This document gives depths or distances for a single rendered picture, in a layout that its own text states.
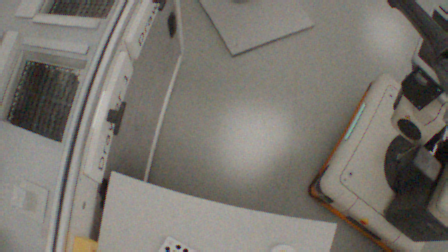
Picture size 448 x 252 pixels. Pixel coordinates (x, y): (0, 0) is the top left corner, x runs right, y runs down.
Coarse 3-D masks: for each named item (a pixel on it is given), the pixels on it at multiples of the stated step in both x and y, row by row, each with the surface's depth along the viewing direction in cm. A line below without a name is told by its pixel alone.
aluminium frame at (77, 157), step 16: (128, 0) 88; (128, 16) 87; (112, 32) 85; (112, 48) 84; (112, 64) 87; (96, 80) 82; (96, 96) 82; (96, 112) 85; (80, 128) 79; (80, 144) 79; (80, 160) 80; (80, 176) 81; (64, 192) 76; (64, 208) 75; (64, 224) 74; (64, 240) 74
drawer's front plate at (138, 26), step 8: (144, 0) 95; (144, 8) 94; (152, 8) 100; (136, 16) 93; (144, 16) 95; (152, 16) 103; (136, 24) 93; (144, 24) 98; (128, 32) 92; (136, 32) 93; (144, 32) 100; (128, 40) 92; (136, 40) 96; (144, 40) 103; (128, 48) 96; (136, 48) 98; (136, 56) 100
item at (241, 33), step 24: (216, 0) 196; (240, 0) 192; (264, 0) 196; (288, 0) 198; (216, 24) 192; (240, 24) 192; (264, 24) 193; (288, 24) 194; (312, 24) 195; (240, 48) 189
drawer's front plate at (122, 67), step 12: (120, 60) 90; (120, 72) 90; (132, 72) 101; (108, 84) 89; (120, 84) 93; (108, 96) 88; (120, 96) 96; (108, 108) 88; (96, 132) 86; (108, 132) 93; (96, 144) 85; (108, 144) 95; (96, 156) 86; (84, 168) 83; (96, 168) 88; (96, 180) 89
